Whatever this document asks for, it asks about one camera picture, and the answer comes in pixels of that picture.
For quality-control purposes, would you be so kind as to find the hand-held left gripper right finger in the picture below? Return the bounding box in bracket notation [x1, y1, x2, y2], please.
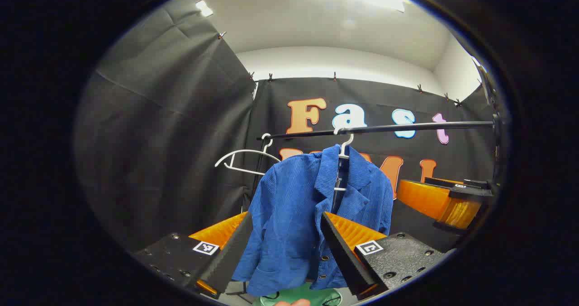
[319, 211, 457, 301]

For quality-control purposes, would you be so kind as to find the black backdrop cloth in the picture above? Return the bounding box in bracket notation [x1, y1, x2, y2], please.
[75, 0, 498, 257]

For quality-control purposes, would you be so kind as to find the black clothes rack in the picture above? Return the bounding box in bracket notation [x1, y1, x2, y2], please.
[226, 121, 496, 304]

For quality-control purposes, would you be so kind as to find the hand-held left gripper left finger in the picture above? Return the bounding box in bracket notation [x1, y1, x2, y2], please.
[131, 211, 254, 300]

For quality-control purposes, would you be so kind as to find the blue corduroy jacket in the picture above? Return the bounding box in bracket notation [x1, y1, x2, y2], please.
[232, 144, 394, 297]

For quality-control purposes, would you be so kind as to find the row of black backdrop clips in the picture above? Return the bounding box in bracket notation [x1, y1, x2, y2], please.
[217, 31, 463, 108]

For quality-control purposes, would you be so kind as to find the green laundry hamper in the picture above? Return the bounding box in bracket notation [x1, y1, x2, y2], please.
[252, 282, 344, 306]

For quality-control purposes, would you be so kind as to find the white plastic hanger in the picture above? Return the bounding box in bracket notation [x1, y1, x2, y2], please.
[333, 126, 355, 193]
[214, 133, 282, 177]

